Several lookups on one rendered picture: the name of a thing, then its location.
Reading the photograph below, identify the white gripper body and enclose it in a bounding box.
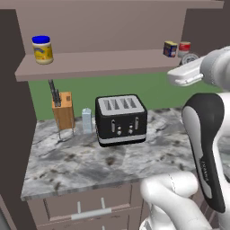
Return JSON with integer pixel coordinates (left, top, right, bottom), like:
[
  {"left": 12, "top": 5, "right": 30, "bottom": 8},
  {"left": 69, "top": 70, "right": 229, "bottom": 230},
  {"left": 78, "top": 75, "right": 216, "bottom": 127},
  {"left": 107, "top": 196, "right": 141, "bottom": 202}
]
[{"left": 166, "top": 57, "right": 207, "bottom": 88}]

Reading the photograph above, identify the brown cabinet shelf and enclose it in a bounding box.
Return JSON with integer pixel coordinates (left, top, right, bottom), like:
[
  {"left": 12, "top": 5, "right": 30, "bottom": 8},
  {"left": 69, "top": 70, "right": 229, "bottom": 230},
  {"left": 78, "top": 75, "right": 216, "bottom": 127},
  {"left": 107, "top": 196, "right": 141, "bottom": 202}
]
[{"left": 13, "top": 49, "right": 192, "bottom": 83}]

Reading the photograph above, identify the red and white can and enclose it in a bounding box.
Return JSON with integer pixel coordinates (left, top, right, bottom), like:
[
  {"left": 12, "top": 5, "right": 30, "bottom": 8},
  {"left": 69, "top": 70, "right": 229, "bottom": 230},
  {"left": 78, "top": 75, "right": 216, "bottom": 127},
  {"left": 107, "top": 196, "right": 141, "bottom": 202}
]
[{"left": 178, "top": 40, "right": 192, "bottom": 58}]

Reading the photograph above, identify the blue and yellow can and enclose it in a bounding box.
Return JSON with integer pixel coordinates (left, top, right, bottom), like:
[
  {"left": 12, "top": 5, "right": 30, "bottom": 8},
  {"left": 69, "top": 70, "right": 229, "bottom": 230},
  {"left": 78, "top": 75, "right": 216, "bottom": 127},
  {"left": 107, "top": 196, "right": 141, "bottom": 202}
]
[{"left": 163, "top": 40, "right": 179, "bottom": 58}]

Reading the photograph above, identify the black and silver toaster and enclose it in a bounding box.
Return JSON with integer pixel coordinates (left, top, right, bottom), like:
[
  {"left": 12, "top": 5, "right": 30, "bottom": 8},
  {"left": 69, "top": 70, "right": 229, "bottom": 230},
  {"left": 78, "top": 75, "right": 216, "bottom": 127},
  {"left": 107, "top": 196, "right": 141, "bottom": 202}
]
[{"left": 94, "top": 93, "right": 148, "bottom": 148}]

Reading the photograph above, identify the pale grey carton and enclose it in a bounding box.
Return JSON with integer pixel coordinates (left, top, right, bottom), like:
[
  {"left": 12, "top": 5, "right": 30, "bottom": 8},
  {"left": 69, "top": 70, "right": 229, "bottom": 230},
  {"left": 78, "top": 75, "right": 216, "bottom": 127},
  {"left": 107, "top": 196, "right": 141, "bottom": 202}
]
[{"left": 81, "top": 107, "right": 94, "bottom": 135}]

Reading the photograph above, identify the wooden knife block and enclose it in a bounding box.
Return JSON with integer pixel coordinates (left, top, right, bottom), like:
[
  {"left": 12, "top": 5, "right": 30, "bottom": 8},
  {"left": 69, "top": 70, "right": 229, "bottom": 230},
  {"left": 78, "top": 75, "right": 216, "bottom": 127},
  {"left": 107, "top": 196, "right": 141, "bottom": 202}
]
[{"left": 51, "top": 91, "right": 76, "bottom": 130}]

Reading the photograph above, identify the dark grey knife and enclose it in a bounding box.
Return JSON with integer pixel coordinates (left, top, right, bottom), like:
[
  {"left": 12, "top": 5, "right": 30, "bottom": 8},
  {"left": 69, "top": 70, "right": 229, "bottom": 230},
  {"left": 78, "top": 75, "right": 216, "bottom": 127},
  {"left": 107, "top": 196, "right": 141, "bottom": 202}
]
[
  {"left": 55, "top": 88, "right": 63, "bottom": 108},
  {"left": 48, "top": 78, "right": 58, "bottom": 108}
]

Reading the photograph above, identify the yellow jar with blue lid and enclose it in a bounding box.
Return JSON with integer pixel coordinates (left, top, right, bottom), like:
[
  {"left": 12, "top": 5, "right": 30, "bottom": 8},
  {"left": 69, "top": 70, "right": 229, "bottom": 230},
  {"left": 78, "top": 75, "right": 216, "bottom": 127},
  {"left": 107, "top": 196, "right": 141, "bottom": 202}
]
[{"left": 31, "top": 35, "right": 55, "bottom": 66}]

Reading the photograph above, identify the brown drawer front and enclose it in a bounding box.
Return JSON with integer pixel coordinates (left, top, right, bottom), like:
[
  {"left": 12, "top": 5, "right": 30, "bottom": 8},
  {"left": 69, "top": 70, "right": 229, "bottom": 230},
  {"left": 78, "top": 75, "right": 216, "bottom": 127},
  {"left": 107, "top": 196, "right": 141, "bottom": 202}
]
[
  {"left": 35, "top": 211, "right": 131, "bottom": 230},
  {"left": 42, "top": 182, "right": 133, "bottom": 223}
]

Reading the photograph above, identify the dark brown tall side panel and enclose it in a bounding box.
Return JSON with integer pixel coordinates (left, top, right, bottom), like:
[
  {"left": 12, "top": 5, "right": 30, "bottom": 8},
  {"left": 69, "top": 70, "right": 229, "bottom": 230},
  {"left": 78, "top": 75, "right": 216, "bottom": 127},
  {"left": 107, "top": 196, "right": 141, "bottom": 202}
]
[{"left": 0, "top": 8, "right": 39, "bottom": 230}]

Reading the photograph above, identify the brown open wall cabinet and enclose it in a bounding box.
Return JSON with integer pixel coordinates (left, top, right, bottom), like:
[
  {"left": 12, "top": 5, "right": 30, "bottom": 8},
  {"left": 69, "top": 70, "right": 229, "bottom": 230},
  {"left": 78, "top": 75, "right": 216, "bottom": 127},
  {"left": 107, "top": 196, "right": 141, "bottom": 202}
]
[{"left": 0, "top": 0, "right": 230, "bottom": 83}]

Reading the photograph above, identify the thin wire stand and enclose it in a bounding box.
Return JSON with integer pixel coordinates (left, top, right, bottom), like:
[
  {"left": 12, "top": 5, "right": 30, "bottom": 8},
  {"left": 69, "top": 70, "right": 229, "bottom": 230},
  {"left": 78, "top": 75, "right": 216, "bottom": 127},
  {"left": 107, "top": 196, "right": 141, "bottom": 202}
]
[{"left": 56, "top": 117, "right": 76, "bottom": 142}]

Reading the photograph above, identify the silver drawer handle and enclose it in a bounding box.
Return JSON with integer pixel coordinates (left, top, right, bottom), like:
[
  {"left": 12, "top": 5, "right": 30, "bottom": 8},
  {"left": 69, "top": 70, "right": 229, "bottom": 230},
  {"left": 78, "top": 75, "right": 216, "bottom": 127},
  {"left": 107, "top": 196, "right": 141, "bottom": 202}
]
[{"left": 70, "top": 197, "right": 113, "bottom": 221}]

